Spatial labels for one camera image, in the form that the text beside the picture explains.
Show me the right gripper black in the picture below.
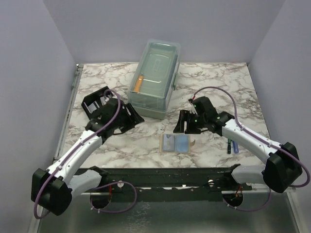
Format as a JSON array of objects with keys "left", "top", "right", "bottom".
[{"left": 173, "top": 110, "right": 207, "bottom": 135}]

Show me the black card box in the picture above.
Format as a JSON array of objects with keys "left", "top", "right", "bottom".
[{"left": 81, "top": 86, "right": 114, "bottom": 120}]

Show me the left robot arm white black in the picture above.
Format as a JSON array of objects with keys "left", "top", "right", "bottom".
[{"left": 31, "top": 98, "right": 144, "bottom": 219}]

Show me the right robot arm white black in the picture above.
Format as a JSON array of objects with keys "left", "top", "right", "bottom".
[{"left": 173, "top": 97, "right": 302, "bottom": 193}]

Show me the white card in box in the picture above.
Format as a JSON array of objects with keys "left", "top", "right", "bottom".
[{"left": 88, "top": 97, "right": 107, "bottom": 113}]

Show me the orange tool inside toolbox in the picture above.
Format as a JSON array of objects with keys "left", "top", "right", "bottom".
[{"left": 133, "top": 75, "right": 144, "bottom": 93}]

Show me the translucent green plastic toolbox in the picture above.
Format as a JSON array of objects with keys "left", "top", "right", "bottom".
[{"left": 128, "top": 39, "right": 181, "bottom": 120}]

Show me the black green screwdriver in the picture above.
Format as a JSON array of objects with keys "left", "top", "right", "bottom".
[{"left": 227, "top": 139, "right": 231, "bottom": 154}]

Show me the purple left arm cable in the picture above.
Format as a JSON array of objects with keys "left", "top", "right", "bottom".
[{"left": 33, "top": 89, "right": 138, "bottom": 219}]

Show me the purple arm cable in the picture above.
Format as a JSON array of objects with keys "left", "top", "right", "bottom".
[
  {"left": 33, "top": 89, "right": 138, "bottom": 219},
  {"left": 189, "top": 86, "right": 311, "bottom": 211}
]

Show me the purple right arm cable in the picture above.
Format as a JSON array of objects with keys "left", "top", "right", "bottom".
[{"left": 189, "top": 86, "right": 311, "bottom": 211}]

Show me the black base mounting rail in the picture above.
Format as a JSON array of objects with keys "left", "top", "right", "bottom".
[{"left": 88, "top": 166, "right": 251, "bottom": 202}]

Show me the aluminium extrusion rail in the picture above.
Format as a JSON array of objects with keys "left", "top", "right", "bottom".
[{"left": 242, "top": 182, "right": 296, "bottom": 194}]

